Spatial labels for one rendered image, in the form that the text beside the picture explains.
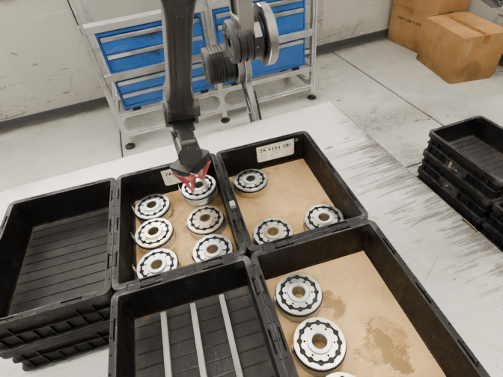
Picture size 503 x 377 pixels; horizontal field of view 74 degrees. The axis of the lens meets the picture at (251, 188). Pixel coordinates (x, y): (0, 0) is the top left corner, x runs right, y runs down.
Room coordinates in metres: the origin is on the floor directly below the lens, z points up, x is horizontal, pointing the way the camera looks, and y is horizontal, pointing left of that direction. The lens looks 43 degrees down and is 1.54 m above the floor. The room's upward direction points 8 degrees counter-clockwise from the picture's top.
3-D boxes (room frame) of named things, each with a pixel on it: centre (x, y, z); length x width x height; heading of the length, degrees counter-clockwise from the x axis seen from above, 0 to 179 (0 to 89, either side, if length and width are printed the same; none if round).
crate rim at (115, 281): (0.62, 0.21, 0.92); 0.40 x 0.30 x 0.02; 10
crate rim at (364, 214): (0.67, -0.09, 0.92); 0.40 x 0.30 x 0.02; 10
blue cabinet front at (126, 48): (2.47, 0.53, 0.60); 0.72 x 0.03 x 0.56; 104
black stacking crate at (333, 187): (0.67, -0.09, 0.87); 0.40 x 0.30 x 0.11; 10
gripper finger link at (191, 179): (0.73, 0.16, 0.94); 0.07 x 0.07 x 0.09; 55
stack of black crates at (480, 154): (1.09, -1.04, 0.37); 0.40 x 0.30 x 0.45; 14
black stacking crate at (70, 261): (0.56, 0.50, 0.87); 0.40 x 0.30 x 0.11; 10
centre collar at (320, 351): (0.26, -0.09, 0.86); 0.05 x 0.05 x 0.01
